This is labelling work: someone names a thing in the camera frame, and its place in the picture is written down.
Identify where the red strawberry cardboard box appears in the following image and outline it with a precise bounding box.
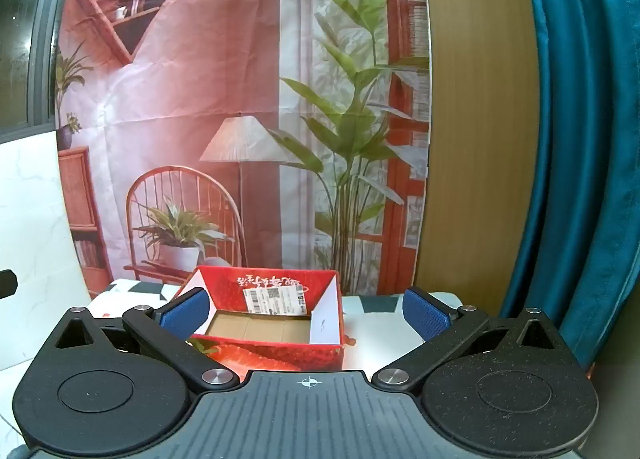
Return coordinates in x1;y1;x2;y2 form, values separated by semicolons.
178;266;345;378

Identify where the printed living room backdrop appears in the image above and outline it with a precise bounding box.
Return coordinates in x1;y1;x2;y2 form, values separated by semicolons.
54;0;432;294

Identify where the white marble board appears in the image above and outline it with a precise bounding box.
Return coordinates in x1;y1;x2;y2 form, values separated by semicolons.
0;132;90;368

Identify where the patterned white tablecloth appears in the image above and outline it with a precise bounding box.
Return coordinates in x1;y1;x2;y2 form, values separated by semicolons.
86;278;464;374

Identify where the teal curtain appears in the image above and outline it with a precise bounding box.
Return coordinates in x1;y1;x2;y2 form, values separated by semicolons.
501;0;639;367

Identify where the wooden wall panel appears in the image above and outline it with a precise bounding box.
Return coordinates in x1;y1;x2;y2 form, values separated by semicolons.
416;0;539;313

